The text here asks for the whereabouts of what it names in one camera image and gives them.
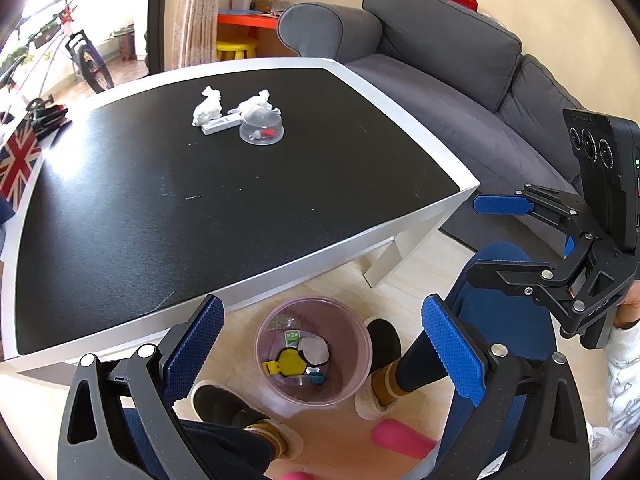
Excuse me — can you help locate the row of potted plants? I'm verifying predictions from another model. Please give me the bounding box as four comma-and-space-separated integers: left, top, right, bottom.
0, 20, 56, 68

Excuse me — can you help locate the person's left leg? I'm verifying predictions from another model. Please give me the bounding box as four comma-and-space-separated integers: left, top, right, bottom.
122, 407, 293, 480

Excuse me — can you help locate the person's right leg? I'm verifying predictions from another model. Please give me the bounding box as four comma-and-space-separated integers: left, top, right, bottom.
372, 241, 558, 408

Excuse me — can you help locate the grey sofa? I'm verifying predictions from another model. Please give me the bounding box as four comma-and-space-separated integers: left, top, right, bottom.
276, 0, 616, 251

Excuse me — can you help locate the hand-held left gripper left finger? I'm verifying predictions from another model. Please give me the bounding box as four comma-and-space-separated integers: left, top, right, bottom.
56, 294, 226, 480

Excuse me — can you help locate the clear round plastic container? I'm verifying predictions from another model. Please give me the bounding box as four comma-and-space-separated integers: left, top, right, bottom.
239, 109, 286, 147

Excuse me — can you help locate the patterned curtain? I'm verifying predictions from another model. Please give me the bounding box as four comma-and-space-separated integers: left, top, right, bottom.
170, 0, 221, 68

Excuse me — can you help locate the crumpled white tissue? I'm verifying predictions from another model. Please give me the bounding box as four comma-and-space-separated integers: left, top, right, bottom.
235, 89, 282, 117
191, 86, 223, 127

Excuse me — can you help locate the dark furry slipper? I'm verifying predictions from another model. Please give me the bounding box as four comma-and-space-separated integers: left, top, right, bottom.
191, 380, 303, 461
354, 317, 403, 421

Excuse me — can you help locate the white bicycle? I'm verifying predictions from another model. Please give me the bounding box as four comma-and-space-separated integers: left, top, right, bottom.
0, 0, 116, 111

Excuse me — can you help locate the white table with black top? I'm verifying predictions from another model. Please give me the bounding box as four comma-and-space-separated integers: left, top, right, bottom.
0, 57, 481, 373

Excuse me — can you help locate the yellow plastic stool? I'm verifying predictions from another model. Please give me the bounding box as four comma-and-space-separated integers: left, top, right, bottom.
215, 37, 258, 63

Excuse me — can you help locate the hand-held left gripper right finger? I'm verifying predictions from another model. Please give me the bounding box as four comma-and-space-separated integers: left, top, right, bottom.
420, 295, 594, 480

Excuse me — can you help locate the person's right forearm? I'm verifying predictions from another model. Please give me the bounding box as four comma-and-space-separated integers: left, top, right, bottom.
587, 320, 640, 461

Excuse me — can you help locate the black and red tool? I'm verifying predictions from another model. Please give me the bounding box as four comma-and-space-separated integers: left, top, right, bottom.
27, 94, 71, 136

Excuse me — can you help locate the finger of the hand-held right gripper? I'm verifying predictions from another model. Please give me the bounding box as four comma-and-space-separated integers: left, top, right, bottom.
467, 234, 602, 312
472, 185, 607, 242

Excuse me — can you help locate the yellow round zip pouch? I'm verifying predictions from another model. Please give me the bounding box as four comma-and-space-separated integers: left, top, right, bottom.
277, 347, 308, 377

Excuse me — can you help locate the person's right hand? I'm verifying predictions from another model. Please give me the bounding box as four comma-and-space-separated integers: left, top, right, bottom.
614, 294, 640, 330

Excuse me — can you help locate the white long narrow box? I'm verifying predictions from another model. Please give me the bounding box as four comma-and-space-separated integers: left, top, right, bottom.
201, 106, 243, 136

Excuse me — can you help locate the white round zip pouch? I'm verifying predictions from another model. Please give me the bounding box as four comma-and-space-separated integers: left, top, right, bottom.
298, 337, 331, 365

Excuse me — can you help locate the person's leg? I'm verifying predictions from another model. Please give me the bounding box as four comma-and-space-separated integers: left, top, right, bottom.
372, 241, 558, 408
122, 407, 293, 480

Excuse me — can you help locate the pink translucent plastic bin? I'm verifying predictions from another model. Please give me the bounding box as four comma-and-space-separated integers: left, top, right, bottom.
255, 296, 373, 406

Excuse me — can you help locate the black sliding door frame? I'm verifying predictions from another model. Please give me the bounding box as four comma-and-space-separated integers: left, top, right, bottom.
145, 0, 171, 76

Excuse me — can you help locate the orange children's table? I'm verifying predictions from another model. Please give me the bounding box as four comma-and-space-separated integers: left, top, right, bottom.
216, 10, 286, 58

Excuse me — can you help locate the flag print tissue box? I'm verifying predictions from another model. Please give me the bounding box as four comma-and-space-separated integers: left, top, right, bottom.
0, 119, 43, 211

